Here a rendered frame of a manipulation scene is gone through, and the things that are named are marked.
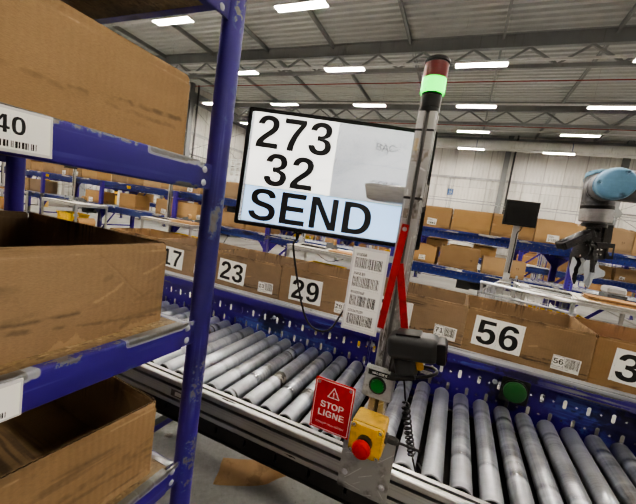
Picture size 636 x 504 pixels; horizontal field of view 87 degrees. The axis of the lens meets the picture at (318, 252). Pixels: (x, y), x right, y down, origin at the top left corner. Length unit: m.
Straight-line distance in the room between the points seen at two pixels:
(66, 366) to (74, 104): 0.23
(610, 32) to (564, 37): 1.13
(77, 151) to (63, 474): 0.31
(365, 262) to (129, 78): 0.56
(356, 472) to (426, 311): 0.67
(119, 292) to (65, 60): 0.22
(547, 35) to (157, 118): 14.17
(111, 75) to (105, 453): 0.39
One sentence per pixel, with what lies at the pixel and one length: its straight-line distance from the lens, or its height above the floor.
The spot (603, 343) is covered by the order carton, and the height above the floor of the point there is 1.03.
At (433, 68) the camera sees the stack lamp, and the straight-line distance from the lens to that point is 0.82.
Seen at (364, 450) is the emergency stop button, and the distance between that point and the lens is 0.79.
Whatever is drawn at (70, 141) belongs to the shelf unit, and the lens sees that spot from 0.34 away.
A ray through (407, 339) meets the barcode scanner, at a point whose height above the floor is 1.08.
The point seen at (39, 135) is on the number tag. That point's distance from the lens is 0.33.
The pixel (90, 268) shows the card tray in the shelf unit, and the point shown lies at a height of 1.22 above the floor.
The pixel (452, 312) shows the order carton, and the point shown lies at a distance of 1.38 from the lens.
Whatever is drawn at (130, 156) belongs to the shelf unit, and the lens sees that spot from 0.37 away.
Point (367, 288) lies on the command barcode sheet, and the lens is 0.78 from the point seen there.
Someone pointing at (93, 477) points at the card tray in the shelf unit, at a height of 0.99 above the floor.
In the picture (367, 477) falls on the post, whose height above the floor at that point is 0.72.
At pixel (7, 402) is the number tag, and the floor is 1.13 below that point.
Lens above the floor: 1.30
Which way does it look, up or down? 6 degrees down
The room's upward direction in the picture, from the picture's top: 8 degrees clockwise
